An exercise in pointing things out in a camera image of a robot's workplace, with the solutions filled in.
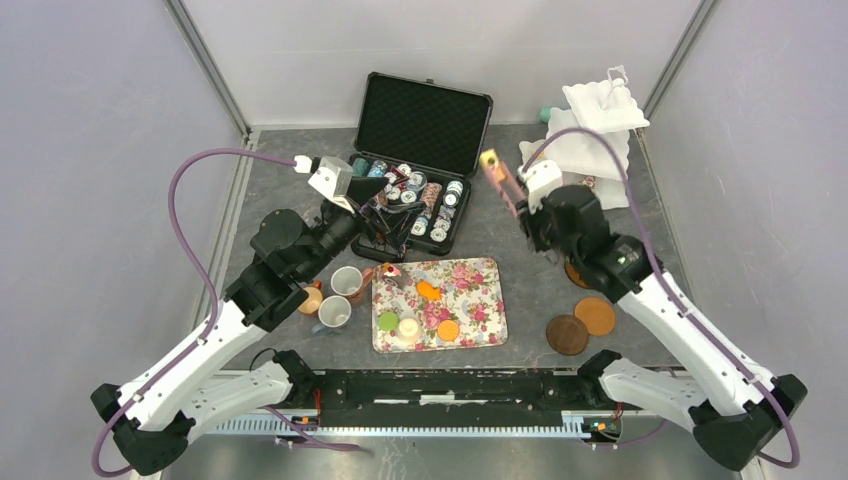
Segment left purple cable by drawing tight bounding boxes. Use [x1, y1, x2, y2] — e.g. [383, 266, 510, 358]
[91, 148, 313, 480]

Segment cream round pudding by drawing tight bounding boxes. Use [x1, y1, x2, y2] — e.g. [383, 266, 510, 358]
[396, 318, 422, 344]

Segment pink-handled metal tongs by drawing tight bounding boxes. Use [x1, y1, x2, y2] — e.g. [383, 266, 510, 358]
[480, 159, 529, 221]

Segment black poker chip case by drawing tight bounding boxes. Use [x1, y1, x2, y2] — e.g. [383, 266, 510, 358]
[348, 72, 494, 261]

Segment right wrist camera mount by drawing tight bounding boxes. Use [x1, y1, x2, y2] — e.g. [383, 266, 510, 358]
[518, 160, 564, 214]

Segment yellow cake with green fruit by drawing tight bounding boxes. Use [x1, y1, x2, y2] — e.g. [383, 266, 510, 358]
[479, 149, 500, 169]

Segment white three-tier cake stand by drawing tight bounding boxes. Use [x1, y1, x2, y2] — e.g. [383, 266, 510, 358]
[517, 65, 650, 210]

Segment yellow round biscuit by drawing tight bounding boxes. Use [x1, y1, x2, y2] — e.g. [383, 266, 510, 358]
[437, 320, 460, 342]

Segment dark brown wooden coaster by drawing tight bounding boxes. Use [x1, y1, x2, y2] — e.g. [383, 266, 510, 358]
[545, 314, 590, 356]

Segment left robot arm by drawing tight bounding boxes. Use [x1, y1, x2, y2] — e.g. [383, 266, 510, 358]
[91, 174, 425, 475]

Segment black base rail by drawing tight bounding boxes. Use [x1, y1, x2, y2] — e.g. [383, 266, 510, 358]
[268, 349, 644, 432]

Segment chocolate cake slice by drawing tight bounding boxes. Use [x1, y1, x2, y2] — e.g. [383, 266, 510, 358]
[379, 262, 407, 289]

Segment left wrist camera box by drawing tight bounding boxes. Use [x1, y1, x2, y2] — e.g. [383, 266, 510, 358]
[308, 156, 354, 213]

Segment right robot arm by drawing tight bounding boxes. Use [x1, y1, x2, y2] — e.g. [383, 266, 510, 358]
[516, 185, 808, 471]

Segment medium brown wooden coaster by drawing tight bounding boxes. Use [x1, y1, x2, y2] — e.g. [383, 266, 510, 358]
[564, 262, 590, 289]

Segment floral serving tray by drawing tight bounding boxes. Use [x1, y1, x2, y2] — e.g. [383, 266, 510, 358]
[371, 257, 509, 354]

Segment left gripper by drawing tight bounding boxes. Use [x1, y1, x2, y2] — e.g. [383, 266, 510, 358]
[297, 176, 426, 282]

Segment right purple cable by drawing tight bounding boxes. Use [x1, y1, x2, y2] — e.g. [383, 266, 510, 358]
[523, 127, 802, 470]

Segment green round macaron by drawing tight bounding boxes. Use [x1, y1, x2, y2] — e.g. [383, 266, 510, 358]
[377, 311, 400, 332]

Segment pink mug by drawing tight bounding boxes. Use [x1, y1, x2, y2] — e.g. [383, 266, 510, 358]
[330, 266, 374, 305]

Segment orange pastry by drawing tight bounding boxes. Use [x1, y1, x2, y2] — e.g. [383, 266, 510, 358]
[416, 281, 442, 301]

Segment light orange wooden coaster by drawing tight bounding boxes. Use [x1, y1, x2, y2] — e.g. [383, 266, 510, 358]
[574, 297, 617, 336]

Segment grey white mug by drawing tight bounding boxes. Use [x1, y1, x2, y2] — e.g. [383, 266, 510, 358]
[311, 295, 352, 336]

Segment orange mug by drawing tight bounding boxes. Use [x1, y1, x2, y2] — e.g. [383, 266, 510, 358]
[298, 280, 324, 316]

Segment purple cable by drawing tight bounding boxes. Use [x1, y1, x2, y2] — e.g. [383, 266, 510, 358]
[523, 127, 802, 470]
[91, 148, 313, 480]

